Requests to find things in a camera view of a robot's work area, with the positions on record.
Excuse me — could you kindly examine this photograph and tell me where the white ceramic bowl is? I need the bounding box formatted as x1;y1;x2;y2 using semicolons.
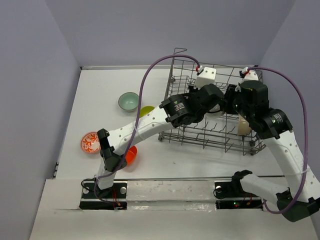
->
205;104;225;119
237;115;252;136

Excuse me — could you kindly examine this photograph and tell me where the orange patterned glass bowl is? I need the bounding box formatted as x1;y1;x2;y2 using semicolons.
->
80;131;101;154

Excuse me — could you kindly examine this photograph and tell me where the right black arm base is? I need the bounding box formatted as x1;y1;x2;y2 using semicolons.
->
213;181;263;210

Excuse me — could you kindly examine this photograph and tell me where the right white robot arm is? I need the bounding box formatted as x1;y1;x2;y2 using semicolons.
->
223;80;320;222

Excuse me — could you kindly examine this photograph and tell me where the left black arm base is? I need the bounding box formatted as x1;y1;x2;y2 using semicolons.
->
79;178;128;211

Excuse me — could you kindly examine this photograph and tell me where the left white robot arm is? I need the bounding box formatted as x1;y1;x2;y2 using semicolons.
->
93;83;224;198

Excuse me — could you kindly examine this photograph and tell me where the lime green bowl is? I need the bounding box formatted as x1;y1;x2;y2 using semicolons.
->
139;105;155;118

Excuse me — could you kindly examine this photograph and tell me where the celadon green ceramic bowl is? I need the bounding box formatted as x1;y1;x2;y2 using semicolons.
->
118;92;139;112

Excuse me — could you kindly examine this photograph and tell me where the orange square plastic bowl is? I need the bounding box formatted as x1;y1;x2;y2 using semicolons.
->
125;146;138;165

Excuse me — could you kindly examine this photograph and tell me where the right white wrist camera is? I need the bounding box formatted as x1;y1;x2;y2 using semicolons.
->
239;67;259;82

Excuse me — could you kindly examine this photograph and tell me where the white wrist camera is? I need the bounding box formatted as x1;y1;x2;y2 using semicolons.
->
239;67;259;82
193;65;217;90

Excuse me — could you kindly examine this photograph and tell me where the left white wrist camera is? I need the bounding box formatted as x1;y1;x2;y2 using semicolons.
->
193;65;217;90

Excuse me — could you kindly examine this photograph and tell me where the grey wire dish rack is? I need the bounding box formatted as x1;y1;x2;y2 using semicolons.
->
158;57;266;156

